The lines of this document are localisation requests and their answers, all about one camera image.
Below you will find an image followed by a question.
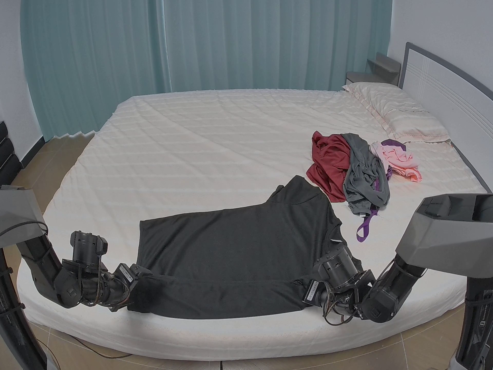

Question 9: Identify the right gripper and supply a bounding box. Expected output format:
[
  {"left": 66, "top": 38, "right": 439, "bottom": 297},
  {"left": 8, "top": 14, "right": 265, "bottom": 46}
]
[{"left": 302, "top": 277, "right": 329, "bottom": 308}]

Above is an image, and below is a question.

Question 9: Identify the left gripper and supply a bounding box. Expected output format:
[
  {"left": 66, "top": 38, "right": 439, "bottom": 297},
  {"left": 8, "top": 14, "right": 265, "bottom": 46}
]
[{"left": 115, "top": 262, "right": 153, "bottom": 307}]

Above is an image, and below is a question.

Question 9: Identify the black T-shirt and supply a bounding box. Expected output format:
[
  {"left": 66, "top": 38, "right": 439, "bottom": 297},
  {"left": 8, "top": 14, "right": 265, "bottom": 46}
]
[{"left": 127, "top": 174, "right": 365, "bottom": 320}]

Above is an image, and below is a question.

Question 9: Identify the bed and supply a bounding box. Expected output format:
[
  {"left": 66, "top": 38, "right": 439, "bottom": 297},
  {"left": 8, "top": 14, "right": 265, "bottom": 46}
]
[{"left": 17, "top": 42, "right": 493, "bottom": 361}]

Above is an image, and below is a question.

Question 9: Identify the grey garment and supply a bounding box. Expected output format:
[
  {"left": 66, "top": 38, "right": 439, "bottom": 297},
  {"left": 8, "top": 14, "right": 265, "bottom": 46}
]
[{"left": 341, "top": 133, "right": 392, "bottom": 219}]

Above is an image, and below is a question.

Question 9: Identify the dark red garment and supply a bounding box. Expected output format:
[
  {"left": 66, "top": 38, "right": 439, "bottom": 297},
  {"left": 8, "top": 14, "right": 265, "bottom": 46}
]
[{"left": 306, "top": 131, "right": 353, "bottom": 204}]

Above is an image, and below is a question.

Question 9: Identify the pink garment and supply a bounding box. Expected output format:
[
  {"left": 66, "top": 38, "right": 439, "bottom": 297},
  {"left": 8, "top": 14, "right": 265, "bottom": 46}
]
[{"left": 370, "top": 141, "right": 424, "bottom": 183}]

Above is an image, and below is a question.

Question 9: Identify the purple garment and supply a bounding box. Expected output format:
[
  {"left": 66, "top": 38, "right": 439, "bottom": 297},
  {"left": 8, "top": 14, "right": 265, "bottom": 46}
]
[{"left": 356, "top": 139, "right": 409, "bottom": 243}]

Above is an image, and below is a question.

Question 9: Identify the black chest of drawers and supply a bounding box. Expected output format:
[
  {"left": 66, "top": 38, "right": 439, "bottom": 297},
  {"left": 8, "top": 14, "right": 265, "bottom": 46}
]
[{"left": 0, "top": 121, "right": 24, "bottom": 186}]

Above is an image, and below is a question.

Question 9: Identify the cream pillow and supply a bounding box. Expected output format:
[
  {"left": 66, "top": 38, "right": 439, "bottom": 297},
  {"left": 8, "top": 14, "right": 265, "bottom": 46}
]
[{"left": 342, "top": 82, "right": 452, "bottom": 145}]

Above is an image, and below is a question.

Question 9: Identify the grey bedside table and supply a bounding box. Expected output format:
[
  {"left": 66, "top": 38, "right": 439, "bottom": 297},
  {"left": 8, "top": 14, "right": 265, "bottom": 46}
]
[{"left": 345, "top": 52, "right": 402, "bottom": 88}]

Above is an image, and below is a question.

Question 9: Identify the blue-green curtain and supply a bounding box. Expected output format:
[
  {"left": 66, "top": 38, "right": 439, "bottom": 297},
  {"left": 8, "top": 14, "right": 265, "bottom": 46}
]
[
  {"left": 21, "top": 0, "right": 173, "bottom": 140},
  {"left": 162, "top": 0, "right": 394, "bottom": 92}
]

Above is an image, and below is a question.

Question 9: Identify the black cable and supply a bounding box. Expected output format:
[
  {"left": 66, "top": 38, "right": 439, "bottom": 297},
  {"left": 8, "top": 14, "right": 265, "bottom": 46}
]
[{"left": 0, "top": 222, "right": 50, "bottom": 242}]

